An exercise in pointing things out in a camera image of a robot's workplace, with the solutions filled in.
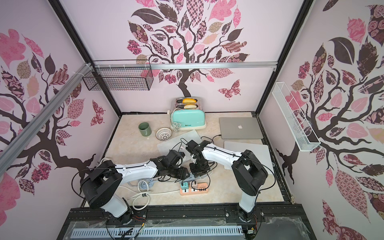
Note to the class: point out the white laptop centre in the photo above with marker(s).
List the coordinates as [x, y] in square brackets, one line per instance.
[178, 142]

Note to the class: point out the mint green toaster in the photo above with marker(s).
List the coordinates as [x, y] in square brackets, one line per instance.
[187, 117]

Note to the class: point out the bread slice in toaster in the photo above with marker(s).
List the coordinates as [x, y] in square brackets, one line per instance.
[189, 101]

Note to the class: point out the green mug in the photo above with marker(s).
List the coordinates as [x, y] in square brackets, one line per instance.
[145, 129]

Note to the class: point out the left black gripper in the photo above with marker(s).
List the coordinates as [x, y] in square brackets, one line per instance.
[182, 173]

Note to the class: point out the orange power strip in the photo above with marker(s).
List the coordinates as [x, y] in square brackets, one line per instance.
[195, 189]

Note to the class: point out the white wire basket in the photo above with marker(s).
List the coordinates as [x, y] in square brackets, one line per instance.
[290, 104]

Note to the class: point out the silver apple laptop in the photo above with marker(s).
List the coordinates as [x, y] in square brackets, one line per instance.
[247, 128]

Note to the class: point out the black wire basket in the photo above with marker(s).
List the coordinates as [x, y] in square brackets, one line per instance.
[131, 76]

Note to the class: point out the white laptop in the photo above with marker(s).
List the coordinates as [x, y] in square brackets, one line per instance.
[178, 142]
[260, 151]

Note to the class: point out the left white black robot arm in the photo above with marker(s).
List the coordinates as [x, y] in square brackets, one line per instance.
[100, 186]

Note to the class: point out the white laptop right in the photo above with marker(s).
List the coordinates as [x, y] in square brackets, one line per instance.
[260, 151]

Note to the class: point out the white patterned bowl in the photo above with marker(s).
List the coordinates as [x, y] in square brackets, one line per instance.
[164, 134]

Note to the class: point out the mint charger on orange strip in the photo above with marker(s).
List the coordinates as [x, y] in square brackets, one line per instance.
[184, 185]

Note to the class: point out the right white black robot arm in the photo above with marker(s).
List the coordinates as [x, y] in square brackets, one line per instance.
[249, 172]

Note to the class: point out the grey power strip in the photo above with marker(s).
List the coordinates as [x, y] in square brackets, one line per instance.
[193, 178]

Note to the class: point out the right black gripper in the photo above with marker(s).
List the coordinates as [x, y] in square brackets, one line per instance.
[199, 166]

